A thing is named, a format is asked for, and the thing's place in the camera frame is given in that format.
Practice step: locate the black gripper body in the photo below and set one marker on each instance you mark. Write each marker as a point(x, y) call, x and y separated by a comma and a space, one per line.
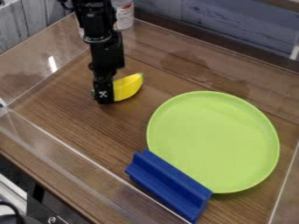
point(107, 52)

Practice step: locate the white labelled can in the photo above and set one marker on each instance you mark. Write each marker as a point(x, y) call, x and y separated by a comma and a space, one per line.
point(125, 8)

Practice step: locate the clear acrylic enclosure wall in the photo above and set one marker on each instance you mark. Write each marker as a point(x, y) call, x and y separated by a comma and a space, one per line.
point(74, 144)

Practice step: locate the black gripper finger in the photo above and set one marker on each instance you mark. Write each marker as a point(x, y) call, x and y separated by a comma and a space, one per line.
point(103, 90)

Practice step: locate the blue plastic block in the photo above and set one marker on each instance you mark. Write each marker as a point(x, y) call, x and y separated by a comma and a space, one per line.
point(181, 193)

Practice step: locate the green plate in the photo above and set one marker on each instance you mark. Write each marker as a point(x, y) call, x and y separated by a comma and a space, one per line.
point(217, 138)

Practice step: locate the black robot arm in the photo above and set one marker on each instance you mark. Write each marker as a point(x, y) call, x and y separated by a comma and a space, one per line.
point(97, 17)

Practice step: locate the yellow toy banana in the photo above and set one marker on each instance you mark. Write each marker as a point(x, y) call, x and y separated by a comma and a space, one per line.
point(127, 86)

